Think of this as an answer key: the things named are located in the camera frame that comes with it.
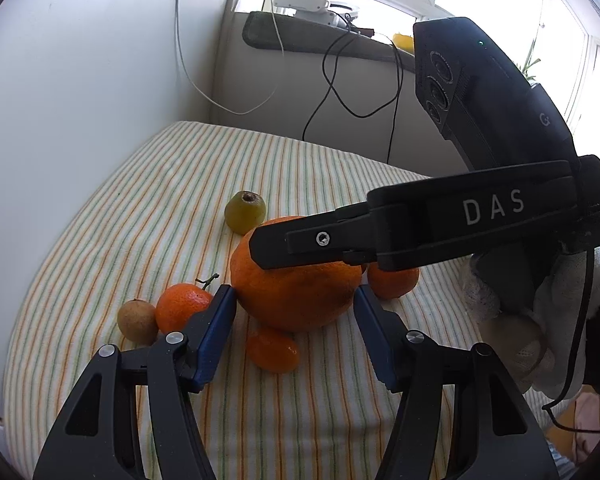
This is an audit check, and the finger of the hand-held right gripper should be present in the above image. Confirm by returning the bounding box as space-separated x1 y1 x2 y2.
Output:
248 202 383 271

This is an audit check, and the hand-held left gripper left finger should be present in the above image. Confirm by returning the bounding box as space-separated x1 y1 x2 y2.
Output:
32 284 238 480

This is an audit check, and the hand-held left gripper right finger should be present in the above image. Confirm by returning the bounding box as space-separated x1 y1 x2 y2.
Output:
352 284 561 480

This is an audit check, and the mandarin with stem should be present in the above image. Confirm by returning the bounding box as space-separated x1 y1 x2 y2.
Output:
155 273 220 335

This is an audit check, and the large orange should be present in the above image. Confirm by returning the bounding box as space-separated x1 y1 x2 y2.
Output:
230 216 364 333

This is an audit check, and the small oval mandarin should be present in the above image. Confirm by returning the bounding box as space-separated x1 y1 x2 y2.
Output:
245 329 301 374

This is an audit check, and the small brown fruit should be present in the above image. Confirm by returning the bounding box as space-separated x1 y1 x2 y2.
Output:
117 299 159 346

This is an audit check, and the person's right hand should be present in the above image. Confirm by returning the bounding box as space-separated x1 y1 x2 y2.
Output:
462 247 600 396

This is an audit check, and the small green fruit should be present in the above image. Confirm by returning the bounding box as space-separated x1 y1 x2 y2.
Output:
224 190 267 235

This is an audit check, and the potted spider plant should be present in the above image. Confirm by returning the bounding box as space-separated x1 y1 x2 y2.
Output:
517 40 543 83

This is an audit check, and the striped cloth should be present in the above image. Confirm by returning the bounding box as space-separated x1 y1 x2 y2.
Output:
2 121 556 480

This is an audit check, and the grey-green windowsill mat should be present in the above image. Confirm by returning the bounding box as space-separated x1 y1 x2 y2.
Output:
242 10 416 66

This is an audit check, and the white power strip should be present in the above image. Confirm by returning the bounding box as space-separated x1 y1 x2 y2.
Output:
272 0 329 13

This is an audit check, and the pink cloth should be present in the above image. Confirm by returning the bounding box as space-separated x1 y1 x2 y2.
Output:
550 392 600 466

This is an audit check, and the white cable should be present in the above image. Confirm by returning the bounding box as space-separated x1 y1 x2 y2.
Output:
174 0 286 116

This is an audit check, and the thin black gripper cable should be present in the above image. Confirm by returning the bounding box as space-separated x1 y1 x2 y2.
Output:
542 240 600 433

